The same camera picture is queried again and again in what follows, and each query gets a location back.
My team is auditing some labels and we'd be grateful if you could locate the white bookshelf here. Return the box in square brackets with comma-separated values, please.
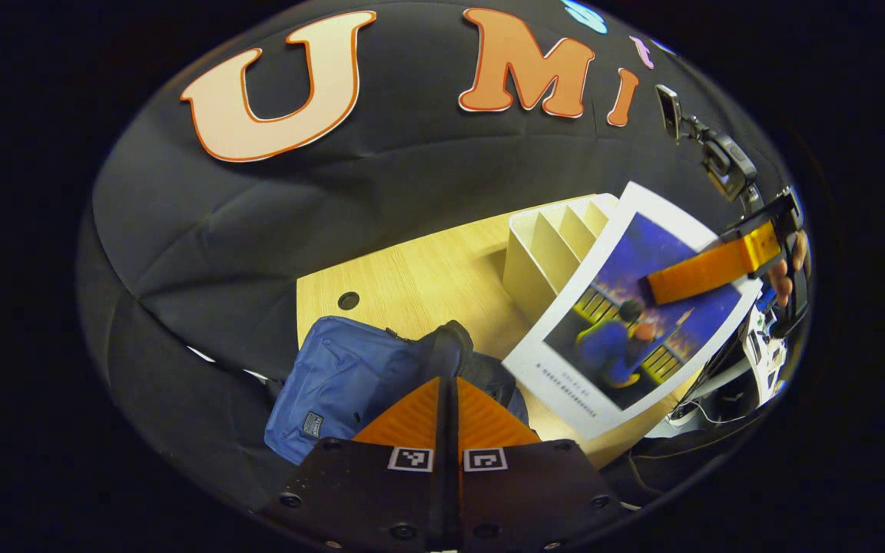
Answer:
[502, 194, 620, 323]

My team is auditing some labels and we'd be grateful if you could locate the grey bar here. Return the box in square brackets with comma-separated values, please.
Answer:
[673, 359, 754, 422]

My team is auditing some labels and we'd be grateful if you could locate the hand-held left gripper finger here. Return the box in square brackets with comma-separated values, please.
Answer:
[450, 376, 628, 550]
[262, 376, 451, 550]

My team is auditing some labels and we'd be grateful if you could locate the blue schoolbag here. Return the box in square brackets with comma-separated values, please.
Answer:
[264, 315, 529, 465]

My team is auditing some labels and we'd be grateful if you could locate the white electronic device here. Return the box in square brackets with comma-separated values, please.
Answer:
[746, 306, 791, 408]

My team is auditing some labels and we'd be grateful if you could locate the blue illustrated cover book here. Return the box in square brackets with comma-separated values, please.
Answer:
[502, 181, 764, 440]

